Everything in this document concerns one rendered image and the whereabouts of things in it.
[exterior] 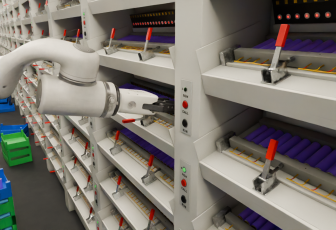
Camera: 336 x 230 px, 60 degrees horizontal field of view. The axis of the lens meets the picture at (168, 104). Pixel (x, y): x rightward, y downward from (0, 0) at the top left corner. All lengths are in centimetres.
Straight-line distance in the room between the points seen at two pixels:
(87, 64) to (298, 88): 39
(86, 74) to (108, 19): 65
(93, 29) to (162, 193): 69
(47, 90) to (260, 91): 40
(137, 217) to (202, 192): 47
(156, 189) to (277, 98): 54
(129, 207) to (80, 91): 65
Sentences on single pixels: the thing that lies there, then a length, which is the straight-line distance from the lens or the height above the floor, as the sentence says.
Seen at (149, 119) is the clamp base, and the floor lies 95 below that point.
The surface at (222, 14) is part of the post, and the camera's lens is 62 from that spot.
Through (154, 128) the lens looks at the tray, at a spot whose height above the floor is 94.
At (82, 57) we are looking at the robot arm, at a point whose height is 116.
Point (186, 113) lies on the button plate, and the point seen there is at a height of 103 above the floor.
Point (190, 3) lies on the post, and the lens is 62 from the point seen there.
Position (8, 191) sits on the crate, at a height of 43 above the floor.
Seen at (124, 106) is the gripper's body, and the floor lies 104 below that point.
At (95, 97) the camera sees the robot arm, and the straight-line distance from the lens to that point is 64.
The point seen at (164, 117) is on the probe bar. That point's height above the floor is 97.
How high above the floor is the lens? 121
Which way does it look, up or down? 14 degrees down
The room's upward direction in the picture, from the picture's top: straight up
